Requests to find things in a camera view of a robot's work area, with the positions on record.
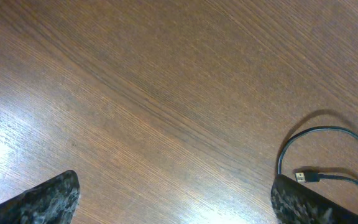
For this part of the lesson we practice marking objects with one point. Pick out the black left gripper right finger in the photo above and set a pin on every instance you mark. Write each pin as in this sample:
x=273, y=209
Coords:
x=294, y=203

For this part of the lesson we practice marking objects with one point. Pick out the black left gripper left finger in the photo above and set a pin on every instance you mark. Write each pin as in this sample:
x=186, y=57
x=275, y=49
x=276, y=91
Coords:
x=53, y=201

